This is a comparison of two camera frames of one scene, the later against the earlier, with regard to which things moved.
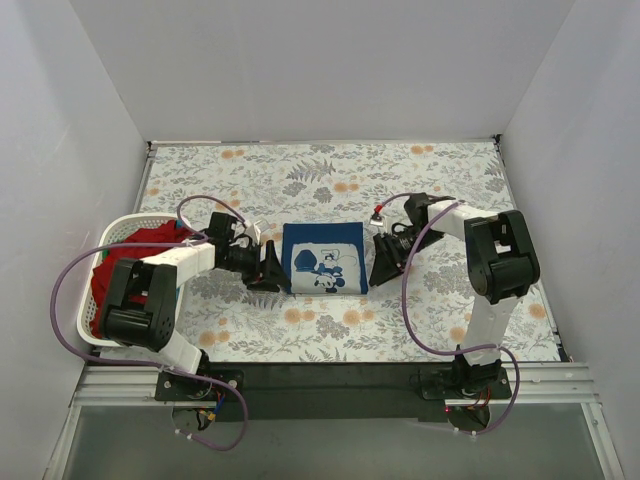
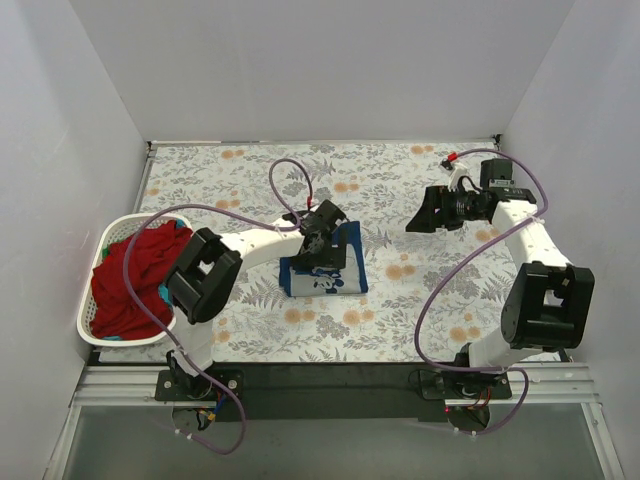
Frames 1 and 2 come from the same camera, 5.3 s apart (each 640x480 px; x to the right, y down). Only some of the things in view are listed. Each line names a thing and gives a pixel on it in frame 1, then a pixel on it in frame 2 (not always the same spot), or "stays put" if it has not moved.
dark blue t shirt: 325,258 stays put
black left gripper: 261,267 -> 320,255
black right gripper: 388,253 -> 440,208
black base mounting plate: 388,393 stays put
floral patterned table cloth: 428,312 stays put
